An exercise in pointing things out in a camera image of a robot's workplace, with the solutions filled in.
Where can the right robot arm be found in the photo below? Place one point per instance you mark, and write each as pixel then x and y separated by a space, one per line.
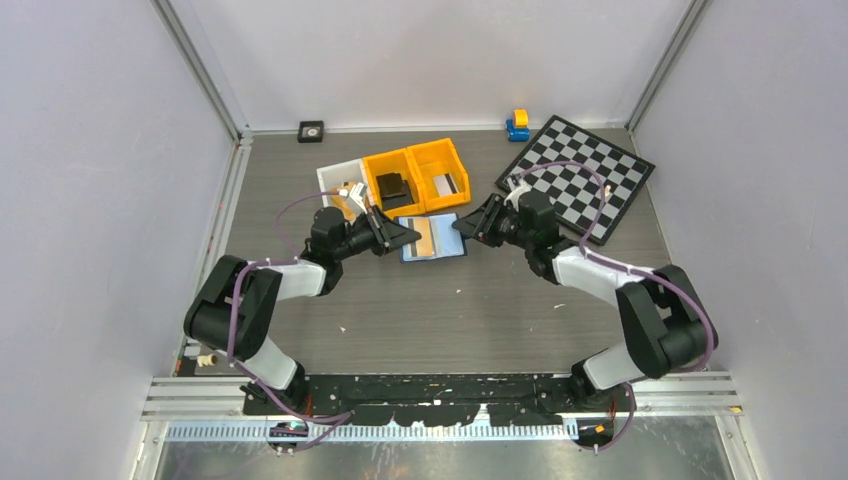
pixel 665 327

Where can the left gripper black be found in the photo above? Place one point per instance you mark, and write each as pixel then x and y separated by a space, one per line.
pixel 392 234

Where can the gold striped card pocket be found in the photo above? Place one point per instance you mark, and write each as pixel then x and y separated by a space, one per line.
pixel 423 248

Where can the small beige spool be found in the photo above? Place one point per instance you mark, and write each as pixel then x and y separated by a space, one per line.
pixel 208 360

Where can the white plastic bin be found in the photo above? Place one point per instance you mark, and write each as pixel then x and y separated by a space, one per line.
pixel 338 176

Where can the tan items in white bin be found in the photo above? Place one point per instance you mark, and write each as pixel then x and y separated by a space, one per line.
pixel 344 198

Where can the small black square device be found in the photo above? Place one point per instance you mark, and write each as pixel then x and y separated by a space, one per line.
pixel 311 131

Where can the black white chessboard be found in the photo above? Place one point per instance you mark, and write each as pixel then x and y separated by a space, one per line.
pixel 577 193

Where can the blue leather card holder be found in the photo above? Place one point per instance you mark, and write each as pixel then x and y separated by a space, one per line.
pixel 448 242

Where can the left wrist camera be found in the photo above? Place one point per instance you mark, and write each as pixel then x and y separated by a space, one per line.
pixel 362 194

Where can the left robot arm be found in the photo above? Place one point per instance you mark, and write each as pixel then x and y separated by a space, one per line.
pixel 233 310

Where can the card in orange bin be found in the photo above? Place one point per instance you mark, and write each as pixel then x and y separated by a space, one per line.
pixel 445 185

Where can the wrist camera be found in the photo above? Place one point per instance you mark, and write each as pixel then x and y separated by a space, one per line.
pixel 517 187
pixel 362 194

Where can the orange plastic bin left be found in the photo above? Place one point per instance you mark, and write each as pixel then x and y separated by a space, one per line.
pixel 399 161

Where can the orange plastic bin right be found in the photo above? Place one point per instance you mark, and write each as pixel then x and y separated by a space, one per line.
pixel 439 157

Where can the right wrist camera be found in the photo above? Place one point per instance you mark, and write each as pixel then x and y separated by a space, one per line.
pixel 517 187

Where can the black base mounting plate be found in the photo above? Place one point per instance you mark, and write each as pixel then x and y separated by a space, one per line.
pixel 435 400

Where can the black object in bin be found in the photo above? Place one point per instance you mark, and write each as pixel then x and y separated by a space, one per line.
pixel 393 191

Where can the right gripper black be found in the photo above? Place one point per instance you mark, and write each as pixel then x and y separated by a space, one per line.
pixel 478 223

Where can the orange plastic bin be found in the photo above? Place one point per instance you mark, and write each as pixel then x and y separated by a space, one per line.
pixel 399 161
pixel 439 157

